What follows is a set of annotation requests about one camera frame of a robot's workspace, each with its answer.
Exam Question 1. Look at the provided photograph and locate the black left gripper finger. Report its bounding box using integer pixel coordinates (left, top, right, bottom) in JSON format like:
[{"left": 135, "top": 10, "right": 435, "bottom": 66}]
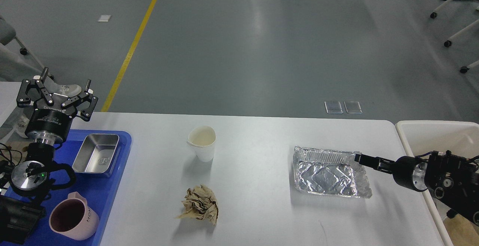
[
  {"left": 16, "top": 67, "right": 53, "bottom": 108},
  {"left": 60, "top": 79, "right": 98, "bottom": 122}
]

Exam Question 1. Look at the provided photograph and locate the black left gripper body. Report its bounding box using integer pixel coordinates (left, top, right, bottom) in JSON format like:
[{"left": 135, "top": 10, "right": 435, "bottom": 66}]
[{"left": 24, "top": 103, "right": 77, "bottom": 144}]

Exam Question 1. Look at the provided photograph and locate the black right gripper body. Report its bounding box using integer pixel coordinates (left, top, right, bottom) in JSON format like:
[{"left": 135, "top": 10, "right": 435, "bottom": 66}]
[{"left": 392, "top": 156, "right": 427, "bottom": 193}]

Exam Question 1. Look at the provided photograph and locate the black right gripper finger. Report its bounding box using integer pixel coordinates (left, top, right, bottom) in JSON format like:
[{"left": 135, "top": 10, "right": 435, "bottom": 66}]
[
  {"left": 354, "top": 155, "right": 394, "bottom": 174},
  {"left": 354, "top": 154, "right": 393, "bottom": 168}
]

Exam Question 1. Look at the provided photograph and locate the aluminium foil tray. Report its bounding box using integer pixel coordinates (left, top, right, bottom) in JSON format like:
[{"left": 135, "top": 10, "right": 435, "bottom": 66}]
[{"left": 292, "top": 146, "right": 372, "bottom": 199}]

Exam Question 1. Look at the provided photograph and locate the stainless steel rectangular tin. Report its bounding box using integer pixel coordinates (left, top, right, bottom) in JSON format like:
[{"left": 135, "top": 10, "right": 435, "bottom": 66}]
[{"left": 72, "top": 133, "right": 119, "bottom": 177}]

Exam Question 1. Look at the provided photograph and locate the pink ribbed mug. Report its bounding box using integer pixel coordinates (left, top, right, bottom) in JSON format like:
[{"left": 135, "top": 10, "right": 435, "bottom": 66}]
[{"left": 49, "top": 192, "right": 100, "bottom": 241}]

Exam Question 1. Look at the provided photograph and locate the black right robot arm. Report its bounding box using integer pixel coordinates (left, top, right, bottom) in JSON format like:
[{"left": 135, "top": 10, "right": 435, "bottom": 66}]
[{"left": 354, "top": 150, "right": 479, "bottom": 225}]

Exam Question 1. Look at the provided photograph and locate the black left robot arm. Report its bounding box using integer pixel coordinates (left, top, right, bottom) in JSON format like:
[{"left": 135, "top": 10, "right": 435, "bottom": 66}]
[{"left": 0, "top": 68, "right": 98, "bottom": 245}]

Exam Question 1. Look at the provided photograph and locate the white plastic bin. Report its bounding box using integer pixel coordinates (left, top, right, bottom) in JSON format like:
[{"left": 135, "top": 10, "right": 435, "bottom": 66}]
[{"left": 396, "top": 120, "right": 479, "bottom": 246}]

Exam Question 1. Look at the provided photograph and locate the clear floor plate right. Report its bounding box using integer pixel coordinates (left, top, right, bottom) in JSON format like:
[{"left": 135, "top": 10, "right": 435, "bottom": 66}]
[{"left": 344, "top": 101, "right": 363, "bottom": 114}]

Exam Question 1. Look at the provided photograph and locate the clear floor plate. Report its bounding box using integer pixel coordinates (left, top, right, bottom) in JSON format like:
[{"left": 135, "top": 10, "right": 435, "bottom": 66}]
[
  {"left": 344, "top": 101, "right": 363, "bottom": 114},
  {"left": 324, "top": 101, "right": 344, "bottom": 114}
]

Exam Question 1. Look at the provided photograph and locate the clear floor plate left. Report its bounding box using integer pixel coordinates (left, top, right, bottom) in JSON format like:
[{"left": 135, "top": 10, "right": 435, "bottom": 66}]
[{"left": 324, "top": 101, "right": 344, "bottom": 114}]

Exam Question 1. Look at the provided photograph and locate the blue plastic tray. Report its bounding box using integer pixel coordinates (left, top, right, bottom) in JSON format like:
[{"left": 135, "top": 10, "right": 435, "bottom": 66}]
[{"left": 1, "top": 130, "right": 132, "bottom": 246}]

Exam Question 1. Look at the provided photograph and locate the white paper cup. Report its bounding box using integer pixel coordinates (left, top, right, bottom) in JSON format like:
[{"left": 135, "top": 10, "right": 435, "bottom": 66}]
[{"left": 187, "top": 126, "right": 217, "bottom": 162}]

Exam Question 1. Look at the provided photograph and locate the crumpled brown paper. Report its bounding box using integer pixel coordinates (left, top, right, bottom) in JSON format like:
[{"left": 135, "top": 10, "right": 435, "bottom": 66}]
[{"left": 176, "top": 184, "right": 219, "bottom": 226}]

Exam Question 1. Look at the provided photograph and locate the white wheeled chair base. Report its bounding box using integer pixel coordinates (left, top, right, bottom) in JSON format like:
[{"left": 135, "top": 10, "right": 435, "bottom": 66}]
[{"left": 429, "top": 0, "right": 479, "bottom": 74}]

